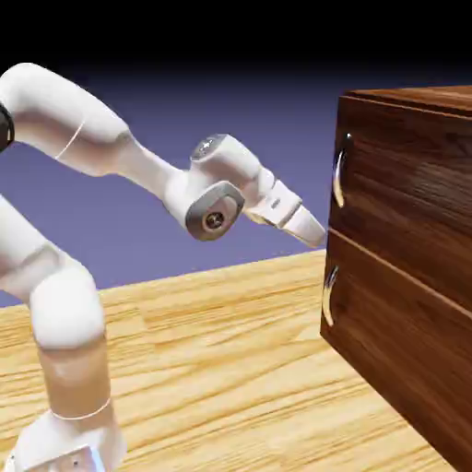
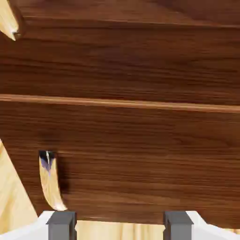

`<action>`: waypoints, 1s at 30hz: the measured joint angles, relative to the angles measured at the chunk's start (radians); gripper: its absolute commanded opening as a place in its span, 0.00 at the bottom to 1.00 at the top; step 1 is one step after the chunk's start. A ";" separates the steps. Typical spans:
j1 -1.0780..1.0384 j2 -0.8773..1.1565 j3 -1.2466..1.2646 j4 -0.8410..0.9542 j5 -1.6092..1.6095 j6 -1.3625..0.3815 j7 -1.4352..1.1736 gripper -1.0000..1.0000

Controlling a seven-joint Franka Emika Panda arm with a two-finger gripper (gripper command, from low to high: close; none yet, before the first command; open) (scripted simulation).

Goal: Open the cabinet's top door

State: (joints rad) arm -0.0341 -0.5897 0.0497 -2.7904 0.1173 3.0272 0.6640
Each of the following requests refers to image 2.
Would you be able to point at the dark wood cabinet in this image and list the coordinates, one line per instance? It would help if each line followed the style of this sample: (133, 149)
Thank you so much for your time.
(131, 106)

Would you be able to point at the dark wood cabinet door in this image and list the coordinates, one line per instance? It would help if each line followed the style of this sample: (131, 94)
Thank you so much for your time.
(120, 63)
(142, 161)

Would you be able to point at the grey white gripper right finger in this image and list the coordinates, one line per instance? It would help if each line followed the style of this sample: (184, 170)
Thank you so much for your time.
(178, 226)

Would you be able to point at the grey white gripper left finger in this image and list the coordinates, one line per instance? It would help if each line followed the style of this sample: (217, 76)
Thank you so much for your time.
(61, 226)

